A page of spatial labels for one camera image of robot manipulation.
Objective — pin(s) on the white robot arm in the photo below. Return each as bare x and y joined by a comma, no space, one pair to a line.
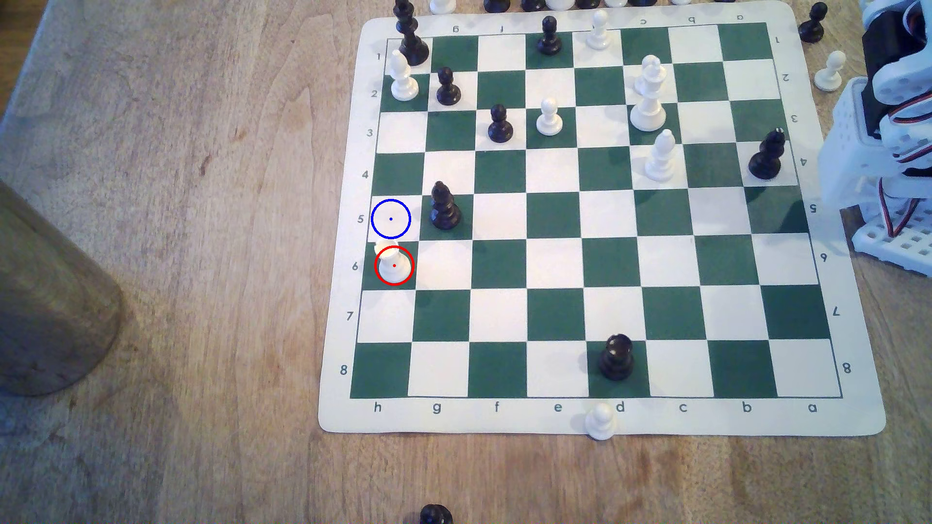
852,153

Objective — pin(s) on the white chess king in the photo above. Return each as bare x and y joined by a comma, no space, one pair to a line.
648,109

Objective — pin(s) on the white chess bishop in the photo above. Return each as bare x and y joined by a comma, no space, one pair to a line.
403,84
661,164

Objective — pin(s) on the black chess pawn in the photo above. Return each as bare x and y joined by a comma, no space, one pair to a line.
448,91
549,40
500,127
810,27
435,516

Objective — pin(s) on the white chess pawn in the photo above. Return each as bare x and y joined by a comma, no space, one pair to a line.
601,426
394,266
828,76
550,122
598,35

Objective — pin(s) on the black chess rook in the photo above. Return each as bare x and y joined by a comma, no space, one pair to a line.
616,360

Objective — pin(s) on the green and white chess mat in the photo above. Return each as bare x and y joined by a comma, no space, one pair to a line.
553,262

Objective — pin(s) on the black chess king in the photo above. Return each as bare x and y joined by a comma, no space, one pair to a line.
411,44

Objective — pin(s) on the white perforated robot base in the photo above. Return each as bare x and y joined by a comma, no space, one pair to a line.
899,247

